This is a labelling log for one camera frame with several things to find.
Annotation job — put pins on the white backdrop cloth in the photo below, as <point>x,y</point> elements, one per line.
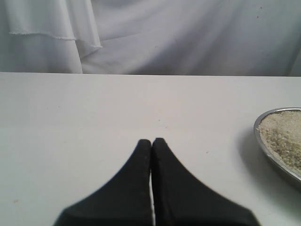
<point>159,37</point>

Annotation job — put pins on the round metal rice tray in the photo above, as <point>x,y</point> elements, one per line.
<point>278,133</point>

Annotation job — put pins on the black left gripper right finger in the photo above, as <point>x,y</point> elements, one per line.
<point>180,199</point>

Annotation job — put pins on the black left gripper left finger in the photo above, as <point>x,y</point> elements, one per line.
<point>123,201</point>

